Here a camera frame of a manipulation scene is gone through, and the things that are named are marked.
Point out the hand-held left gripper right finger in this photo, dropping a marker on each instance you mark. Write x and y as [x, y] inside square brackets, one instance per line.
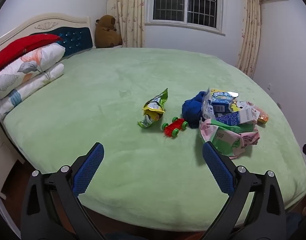
[217, 170]

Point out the red pillow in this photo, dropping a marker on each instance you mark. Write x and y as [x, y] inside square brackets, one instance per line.
[18, 47]

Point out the clear blue printed wrapper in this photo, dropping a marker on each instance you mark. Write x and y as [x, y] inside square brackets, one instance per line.
[210, 105]

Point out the white nightstand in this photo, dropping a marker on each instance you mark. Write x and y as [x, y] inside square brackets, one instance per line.
[0, 160]

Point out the green snack bag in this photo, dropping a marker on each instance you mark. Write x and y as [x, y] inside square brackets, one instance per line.
[153, 110]

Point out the cream and blue headboard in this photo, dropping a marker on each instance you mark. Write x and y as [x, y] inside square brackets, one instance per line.
[75, 37]

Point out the white orange spout pouch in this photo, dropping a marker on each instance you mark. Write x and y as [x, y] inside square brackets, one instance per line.
[262, 117]

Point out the blue and white carton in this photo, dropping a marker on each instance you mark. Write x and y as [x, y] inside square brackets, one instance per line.
[232, 117]

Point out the white striped pillow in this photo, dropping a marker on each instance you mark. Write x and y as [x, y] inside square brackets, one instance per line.
[43, 76]

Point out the floral cream curtain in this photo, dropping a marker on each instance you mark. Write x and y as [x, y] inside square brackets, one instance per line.
[250, 30]
[128, 17]

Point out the barred white window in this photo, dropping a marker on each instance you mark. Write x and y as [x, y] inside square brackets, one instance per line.
[186, 5]

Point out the red toy car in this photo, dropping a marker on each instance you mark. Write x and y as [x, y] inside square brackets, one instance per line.
[174, 127]

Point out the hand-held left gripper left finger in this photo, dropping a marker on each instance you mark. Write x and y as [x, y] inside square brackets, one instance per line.
[89, 170]

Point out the blue cloth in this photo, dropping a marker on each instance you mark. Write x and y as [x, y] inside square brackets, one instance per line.
[191, 110]

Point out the brown plush bear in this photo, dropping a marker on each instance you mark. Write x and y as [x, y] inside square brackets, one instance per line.
[106, 32]

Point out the crumpled pink green wrapper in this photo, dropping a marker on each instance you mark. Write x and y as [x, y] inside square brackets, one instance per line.
[227, 137]

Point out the green bed blanket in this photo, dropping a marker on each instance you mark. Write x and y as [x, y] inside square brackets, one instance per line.
[118, 105]

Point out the floral white pillow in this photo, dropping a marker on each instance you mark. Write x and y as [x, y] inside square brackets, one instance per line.
[30, 65]

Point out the person's blue pants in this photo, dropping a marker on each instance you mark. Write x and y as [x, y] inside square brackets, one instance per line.
[296, 226]

